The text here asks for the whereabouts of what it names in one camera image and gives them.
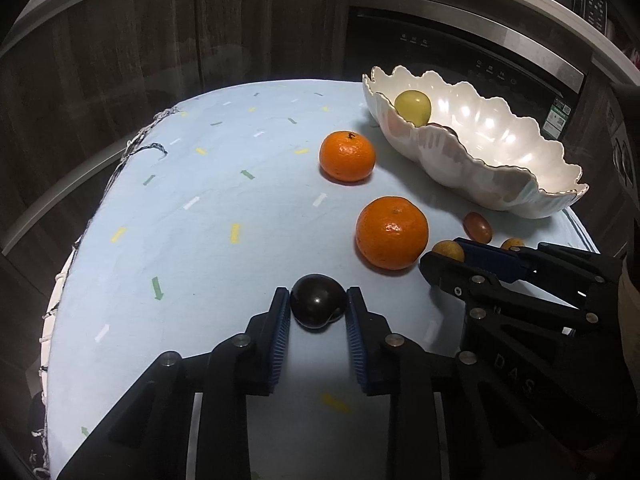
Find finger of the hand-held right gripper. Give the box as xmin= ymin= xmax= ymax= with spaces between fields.
xmin=420 ymin=252 xmax=601 ymax=331
xmin=457 ymin=239 xmax=621 ymax=306

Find orange tangerine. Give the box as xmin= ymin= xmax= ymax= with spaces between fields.
xmin=355 ymin=196 xmax=430 ymax=272
xmin=319 ymin=130 xmax=377 ymax=184

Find dark purple plum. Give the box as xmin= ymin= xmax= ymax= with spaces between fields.
xmin=290 ymin=273 xmax=347 ymax=331

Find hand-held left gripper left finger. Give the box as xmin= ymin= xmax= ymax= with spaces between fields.
xmin=55 ymin=286 xmax=293 ymax=480

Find light blue patterned tablecloth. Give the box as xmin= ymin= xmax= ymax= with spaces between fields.
xmin=42 ymin=78 xmax=601 ymax=480

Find dark wood kitchen cabinets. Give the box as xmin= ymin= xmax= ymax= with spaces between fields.
xmin=0 ymin=0 xmax=640 ymax=311

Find white scalloped bowl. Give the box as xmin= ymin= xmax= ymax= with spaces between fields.
xmin=362 ymin=65 xmax=590 ymax=220

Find white kitchen countertop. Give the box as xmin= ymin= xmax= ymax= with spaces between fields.
xmin=0 ymin=0 xmax=640 ymax=66

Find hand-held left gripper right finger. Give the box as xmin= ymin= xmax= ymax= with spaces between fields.
xmin=345 ymin=286 xmax=571 ymax=480

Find green jujube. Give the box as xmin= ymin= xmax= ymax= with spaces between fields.
xmin=394 ymin=89 xmax=432 ymax=127

